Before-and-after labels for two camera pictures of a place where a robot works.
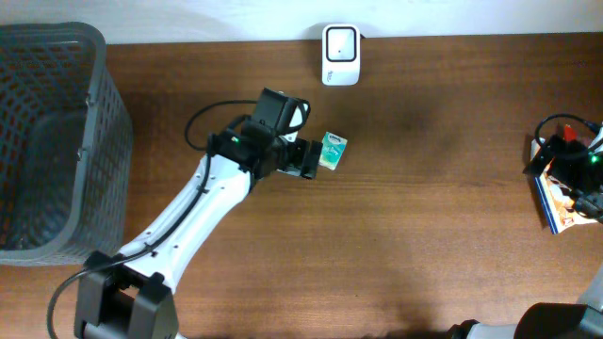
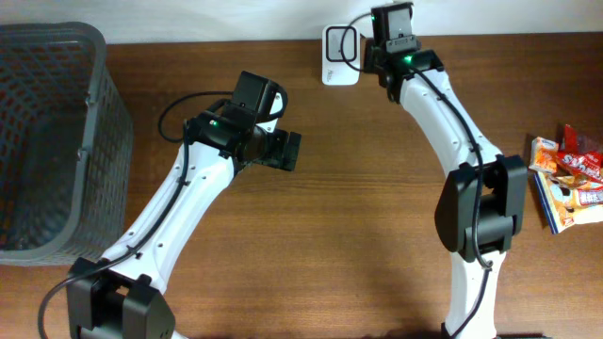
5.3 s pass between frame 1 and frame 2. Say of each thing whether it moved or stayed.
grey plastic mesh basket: stayed
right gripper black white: moved
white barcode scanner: stayed
